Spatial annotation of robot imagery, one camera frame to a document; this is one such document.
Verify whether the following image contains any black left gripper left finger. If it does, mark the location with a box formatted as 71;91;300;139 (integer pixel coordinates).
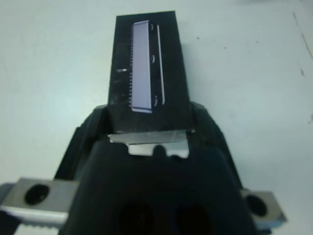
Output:
54;104;113;182

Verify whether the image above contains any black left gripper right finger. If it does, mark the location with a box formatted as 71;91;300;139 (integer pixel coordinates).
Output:
187;101;243;191

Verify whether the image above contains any black box lid with picture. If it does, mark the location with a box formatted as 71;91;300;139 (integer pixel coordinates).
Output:
107;10;196;157

